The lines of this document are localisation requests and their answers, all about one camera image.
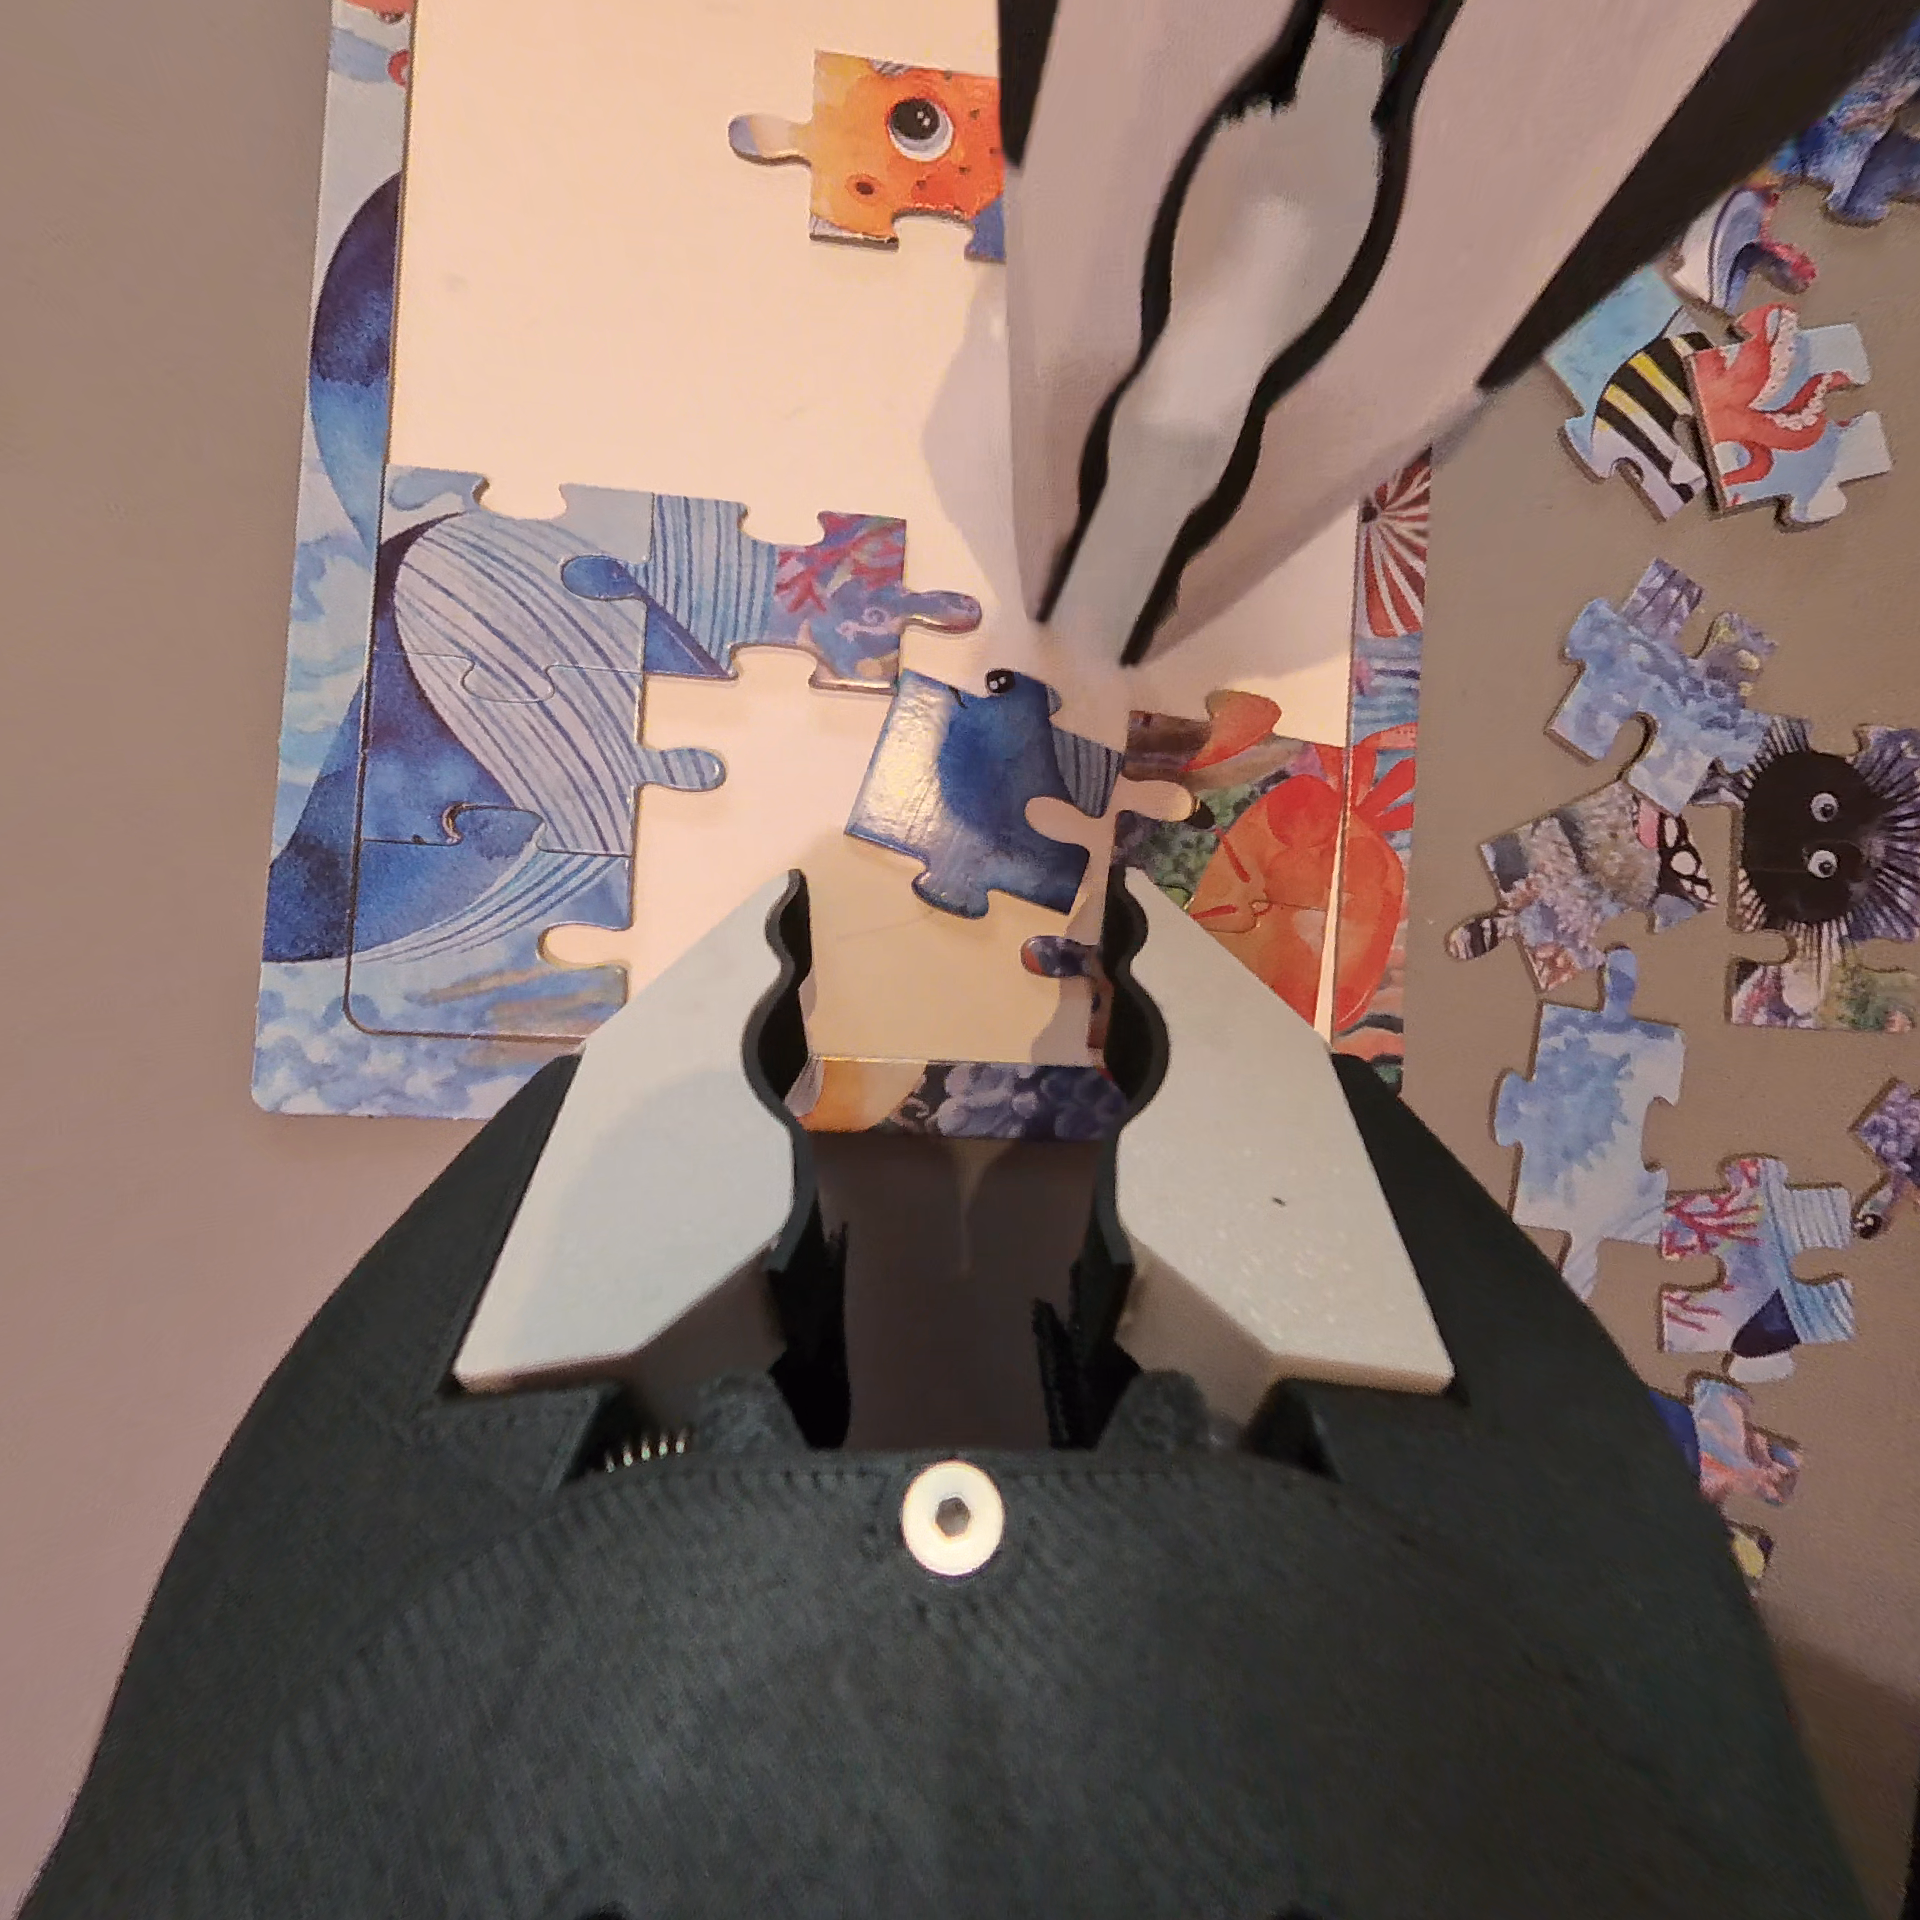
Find striped blue coral puzzle piece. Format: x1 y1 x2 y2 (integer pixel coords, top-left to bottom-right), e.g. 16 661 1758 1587
563 497 985 696

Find striped fish puzzle piece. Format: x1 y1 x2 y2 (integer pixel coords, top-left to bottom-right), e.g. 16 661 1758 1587
1546 270 1724 524

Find dark blue puzzle piece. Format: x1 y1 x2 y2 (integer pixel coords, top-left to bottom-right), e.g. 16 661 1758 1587
844 667 1127 921

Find orange pufferfish puzzle piece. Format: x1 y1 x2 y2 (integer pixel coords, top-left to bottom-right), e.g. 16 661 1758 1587
730 49 1010 266

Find black sea urchin puzzle piece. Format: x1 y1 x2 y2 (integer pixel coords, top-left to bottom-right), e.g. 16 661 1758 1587
1726 720 1920 886

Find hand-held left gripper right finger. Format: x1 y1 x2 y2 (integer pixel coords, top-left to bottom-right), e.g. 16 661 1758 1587
1030 862 1457 1453

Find urchin and green puzzle piece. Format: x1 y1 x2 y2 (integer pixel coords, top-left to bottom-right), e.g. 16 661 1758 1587
1726 862 1920 1037

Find red octopus puzzle piece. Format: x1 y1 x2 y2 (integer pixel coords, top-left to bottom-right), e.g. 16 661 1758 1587
1687 305 1895 531

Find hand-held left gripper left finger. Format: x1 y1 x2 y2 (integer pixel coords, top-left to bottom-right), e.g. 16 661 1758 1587
455 872 854 1449

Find jigsaw puzzle pieces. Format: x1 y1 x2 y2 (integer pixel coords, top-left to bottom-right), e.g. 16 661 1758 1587
1448 90 1920 1594

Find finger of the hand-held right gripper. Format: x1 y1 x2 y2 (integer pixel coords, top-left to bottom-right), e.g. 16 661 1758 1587
1002 0 1299 625
1118 0 1764 669

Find blue bubble puzzle piece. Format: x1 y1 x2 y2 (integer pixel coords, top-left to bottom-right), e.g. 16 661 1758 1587
1551 557 1784 816

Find orange claw puzzle piece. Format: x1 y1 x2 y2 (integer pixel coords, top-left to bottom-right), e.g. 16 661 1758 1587
1118 690 1361 916

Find puzzle frame board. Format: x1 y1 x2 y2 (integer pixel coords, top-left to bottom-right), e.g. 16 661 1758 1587
252 0 1434 1142

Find joined blue whale puzzle section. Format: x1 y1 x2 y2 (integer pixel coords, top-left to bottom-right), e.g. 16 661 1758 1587
346 465 752 1041

